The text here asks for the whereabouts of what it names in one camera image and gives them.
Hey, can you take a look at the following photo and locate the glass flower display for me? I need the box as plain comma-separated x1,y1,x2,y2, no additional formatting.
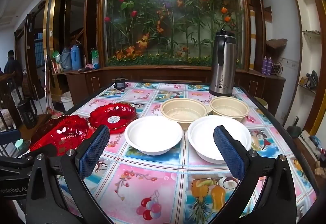
103,0,246,66

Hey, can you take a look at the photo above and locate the blue thermos flask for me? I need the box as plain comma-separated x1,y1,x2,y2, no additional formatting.
71,45,82,70

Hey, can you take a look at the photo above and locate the green carton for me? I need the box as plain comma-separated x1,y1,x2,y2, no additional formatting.
90,48,100,70

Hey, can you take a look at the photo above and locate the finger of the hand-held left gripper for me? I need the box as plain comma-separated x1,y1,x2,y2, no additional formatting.
22,144,58,161

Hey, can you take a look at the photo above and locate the black jug with handle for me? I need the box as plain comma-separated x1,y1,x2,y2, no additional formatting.
17,98,38,130

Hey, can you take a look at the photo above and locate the white paper bowl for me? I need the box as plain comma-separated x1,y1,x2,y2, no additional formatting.
187,115,252,164
124,115,183,156

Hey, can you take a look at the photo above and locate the beige ribbed plastic bowl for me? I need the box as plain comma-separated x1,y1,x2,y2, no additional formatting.
160,98,209,130
209,97,250,124

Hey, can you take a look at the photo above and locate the white bucket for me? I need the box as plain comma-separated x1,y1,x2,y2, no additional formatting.
61,92,74,112

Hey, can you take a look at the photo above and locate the dark green figurine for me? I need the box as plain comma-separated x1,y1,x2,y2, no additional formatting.
286,116,301,138

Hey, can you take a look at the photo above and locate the red scalloped glass plate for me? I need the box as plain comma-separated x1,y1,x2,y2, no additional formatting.
29,115,89,157

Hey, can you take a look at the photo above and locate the stainless steel thermos jug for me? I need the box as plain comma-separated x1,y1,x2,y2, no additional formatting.
209,31,237,97

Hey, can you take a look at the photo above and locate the mop pole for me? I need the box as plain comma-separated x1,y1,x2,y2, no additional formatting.
44,55,49,115

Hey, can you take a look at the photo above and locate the red scalloped plate with label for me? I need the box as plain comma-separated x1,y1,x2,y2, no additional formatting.
88,102,137,130

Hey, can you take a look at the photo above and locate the printed tablecloth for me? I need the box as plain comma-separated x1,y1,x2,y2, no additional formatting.
58,83,317,224

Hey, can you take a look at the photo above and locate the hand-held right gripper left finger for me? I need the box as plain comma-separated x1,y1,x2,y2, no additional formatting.
25,125,110,224

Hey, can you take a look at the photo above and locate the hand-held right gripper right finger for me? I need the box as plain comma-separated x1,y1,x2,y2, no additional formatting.
213,125,306,224

